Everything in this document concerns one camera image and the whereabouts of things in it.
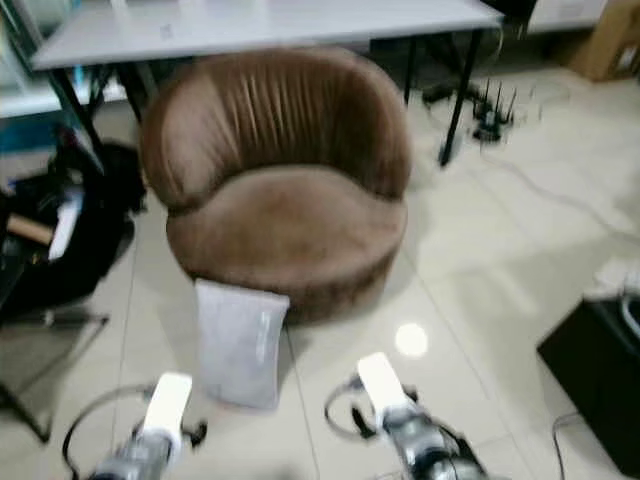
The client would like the grey rectangular pillow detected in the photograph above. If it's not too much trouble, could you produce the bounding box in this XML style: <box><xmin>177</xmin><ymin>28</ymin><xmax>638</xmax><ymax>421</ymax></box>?
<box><xmin>194</xmin><ymin>278</ymin><xmax>291</xmax><ymax>411</ymax></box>

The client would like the brown round velvet sofa chair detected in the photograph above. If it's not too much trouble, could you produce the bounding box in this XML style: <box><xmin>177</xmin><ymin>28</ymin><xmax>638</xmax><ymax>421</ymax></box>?
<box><xmin>138</xmin><ymin>47</ymin><xmax>414</xmax><ymax>324</ymax></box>

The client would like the white bottle in bag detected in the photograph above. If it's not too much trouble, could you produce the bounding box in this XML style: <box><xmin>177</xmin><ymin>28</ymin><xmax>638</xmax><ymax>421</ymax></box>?
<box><xmin>48</xmin><ymin>188</ymin><xmax>83</xmax><ymax>262</ymax></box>

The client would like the black open bag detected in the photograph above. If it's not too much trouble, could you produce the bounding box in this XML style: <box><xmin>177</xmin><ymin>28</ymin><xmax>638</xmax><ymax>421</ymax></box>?
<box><xmin>2</xmin><ymin>140</ymin><xmax>147</xmax><ymax>307</ymax></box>

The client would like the white and blue shelf unit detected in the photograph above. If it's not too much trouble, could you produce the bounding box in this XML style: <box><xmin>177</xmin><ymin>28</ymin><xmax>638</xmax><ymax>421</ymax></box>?
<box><xmin>0</xmin><ymin>0</ymin><xmax>133</xmax><ymax>153</ymax></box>

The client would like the white table with black legs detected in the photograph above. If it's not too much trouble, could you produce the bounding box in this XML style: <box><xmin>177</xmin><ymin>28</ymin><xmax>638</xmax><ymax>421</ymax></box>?
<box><xmin>31</xmin><ymin>0</ymin><xmax>505</xmax><ymax>168</ymax></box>

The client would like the black router with antennas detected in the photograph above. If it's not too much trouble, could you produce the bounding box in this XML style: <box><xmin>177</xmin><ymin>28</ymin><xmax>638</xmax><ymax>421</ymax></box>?
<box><xmin>471</xmin><ymin>80</ymin><xmax>522</xmax><ymax>143</ymax></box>

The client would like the black square box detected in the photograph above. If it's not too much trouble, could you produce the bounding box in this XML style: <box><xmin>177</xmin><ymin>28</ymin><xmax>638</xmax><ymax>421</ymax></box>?
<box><xmin>537</xmin><ymin>294</ymin><xmax>640</xmax><ymax>477</ymax></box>

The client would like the brown cardboard box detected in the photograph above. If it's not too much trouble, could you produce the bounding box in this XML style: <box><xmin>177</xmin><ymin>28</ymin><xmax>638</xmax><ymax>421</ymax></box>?
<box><xmin>565</xmin><ymin>0</ymin><xmax>640</xmax><ymax>83</ymax></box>

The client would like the black metal frame stand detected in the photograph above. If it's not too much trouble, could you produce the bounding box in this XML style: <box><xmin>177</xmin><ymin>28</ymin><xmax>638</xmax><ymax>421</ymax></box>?
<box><xmin>0</xmin><ymin>255</ymin><xmax>111</xmax><ymax>444</ymax></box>

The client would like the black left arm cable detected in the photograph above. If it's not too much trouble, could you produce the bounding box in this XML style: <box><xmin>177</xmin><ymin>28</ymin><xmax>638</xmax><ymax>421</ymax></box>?
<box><xmin>61</xmin><ymin>385</ymin><xmax>153</xmax><ymax>477</ymax></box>

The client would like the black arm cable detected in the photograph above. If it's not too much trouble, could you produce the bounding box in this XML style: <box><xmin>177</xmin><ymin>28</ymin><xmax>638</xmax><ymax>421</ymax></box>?
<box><xmin>61</xmin><ymin>385</ymin><xmax>153</xmax><ymax>477</ymax></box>
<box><xmin>323</xmin><ymin>374</ymin><xmax>383</xmax><ymax>442</ymax></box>

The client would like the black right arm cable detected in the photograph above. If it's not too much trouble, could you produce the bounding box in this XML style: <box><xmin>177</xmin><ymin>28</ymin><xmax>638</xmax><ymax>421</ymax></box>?
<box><xmin>323</xmin><ymin>374</ymin><xmax>383</xmax><ymax>442</ymax></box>

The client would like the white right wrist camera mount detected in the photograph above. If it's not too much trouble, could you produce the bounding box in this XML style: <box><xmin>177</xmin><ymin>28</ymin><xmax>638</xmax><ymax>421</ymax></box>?
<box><xmin>356</xmin><ymin>352</ymin><xmax>412</xmax><ymax>421</ymax></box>

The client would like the black floor cable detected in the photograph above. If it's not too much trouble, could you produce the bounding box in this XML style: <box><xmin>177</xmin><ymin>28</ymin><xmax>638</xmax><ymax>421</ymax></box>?
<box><xmin>549</xmin><ymin>409</ymin><xmax>588</xmax><ymax>473</ymax></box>

